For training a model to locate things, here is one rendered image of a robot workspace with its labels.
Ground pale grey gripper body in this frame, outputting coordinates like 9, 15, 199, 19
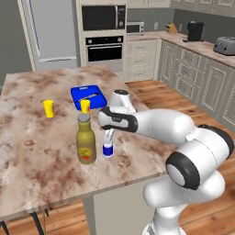
104, 128, 117, 146

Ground beige island counter base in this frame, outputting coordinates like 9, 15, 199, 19
82, 175, 168, 235

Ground blue and white drink can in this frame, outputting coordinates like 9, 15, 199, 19
102, 142, 115, 158

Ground olive green glass bottle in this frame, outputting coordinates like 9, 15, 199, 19
75, 113, 97, 165

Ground yellow cup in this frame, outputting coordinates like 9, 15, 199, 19
80, 99, 92, 115
42, 99, 55, 119

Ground grey knife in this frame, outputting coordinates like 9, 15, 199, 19
78, 94, 99, 102

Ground blue cutting board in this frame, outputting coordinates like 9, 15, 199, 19
70, 84, 109, 111

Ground beige base cupboards with drawers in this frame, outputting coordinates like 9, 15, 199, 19
126, 39, 162, 83

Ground black built-in oven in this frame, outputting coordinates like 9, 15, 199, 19
84, 35, 125, 65

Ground beige oven cabinet tower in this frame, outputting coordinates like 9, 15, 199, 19
74, 0, 129, 81

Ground grey-beige base cupboard run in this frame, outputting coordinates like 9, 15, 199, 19
158, 39, 235, 133

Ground silver toaster oven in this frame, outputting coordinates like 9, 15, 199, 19
126, 20, 145, 37

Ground black stool legs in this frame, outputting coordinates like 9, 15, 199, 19
0, 207, 50, 235

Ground black built-in microwave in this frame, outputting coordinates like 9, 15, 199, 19
81, 4, 127, 32

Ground grey fridge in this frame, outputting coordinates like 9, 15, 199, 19
17, 0, 81, 73

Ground brown knife block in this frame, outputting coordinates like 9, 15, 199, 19
165, 22, 179, 35

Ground black coffee machine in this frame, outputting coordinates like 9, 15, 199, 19
186, 20, 206, 42

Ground grey toaster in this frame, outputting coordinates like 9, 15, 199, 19
212, 36, 235, 57

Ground beige wall cupboards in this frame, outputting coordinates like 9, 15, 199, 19
126, 0, 235, 18

